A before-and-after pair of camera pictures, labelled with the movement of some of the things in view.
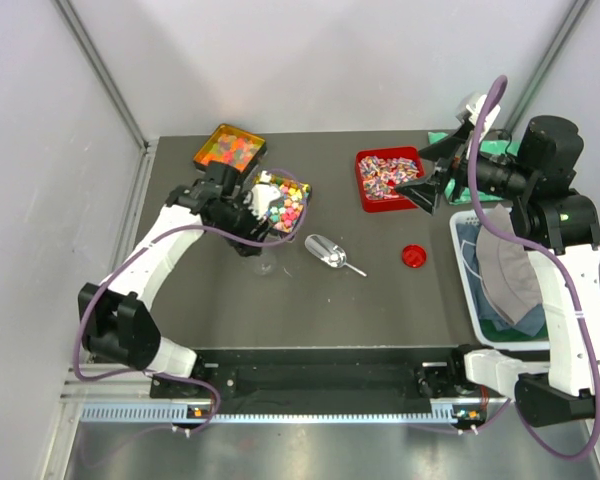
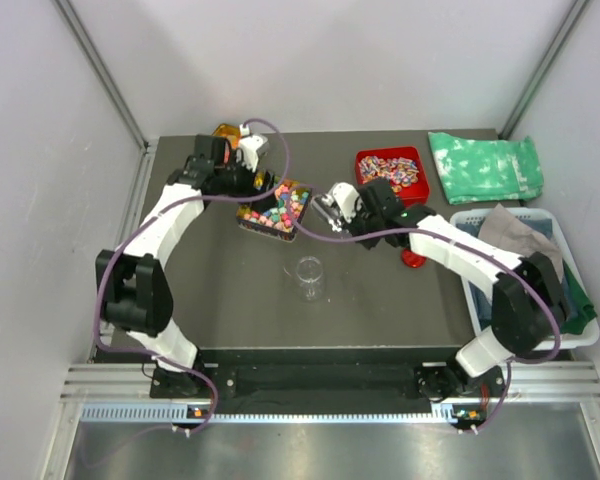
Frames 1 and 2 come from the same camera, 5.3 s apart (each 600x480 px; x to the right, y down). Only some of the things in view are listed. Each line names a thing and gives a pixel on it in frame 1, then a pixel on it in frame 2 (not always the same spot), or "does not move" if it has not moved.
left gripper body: (238, 219) to (236, 179)
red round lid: (413, 256) does not move
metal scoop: (329, 252) to (330, 211)
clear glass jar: (266, 263) to (309, 270)
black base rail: (384, 374) does not move
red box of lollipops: (380, 170) does not move
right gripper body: (502, 178) to (365, 222)
